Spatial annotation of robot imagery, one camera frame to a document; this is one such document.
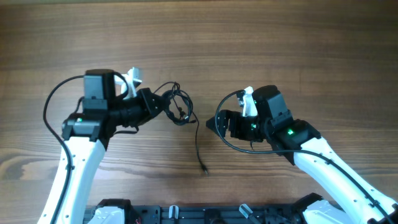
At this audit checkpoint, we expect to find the black usb cable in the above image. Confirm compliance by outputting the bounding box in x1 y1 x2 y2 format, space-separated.
152 81 209 176

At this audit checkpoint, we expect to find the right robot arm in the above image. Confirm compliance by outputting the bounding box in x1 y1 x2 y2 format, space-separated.
206 85 397 223

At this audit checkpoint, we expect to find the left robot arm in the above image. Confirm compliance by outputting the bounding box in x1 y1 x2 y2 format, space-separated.
39 69 168 223

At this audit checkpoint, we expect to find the left camera black cable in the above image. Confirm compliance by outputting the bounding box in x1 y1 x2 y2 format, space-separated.
42 71 130 224

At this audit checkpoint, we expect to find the camera black cable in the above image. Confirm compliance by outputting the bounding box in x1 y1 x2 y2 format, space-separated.
42 71 130 224
214 90 398 224

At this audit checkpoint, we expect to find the right camera black cable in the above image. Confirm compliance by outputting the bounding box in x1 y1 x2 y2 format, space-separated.
214 90 398 224

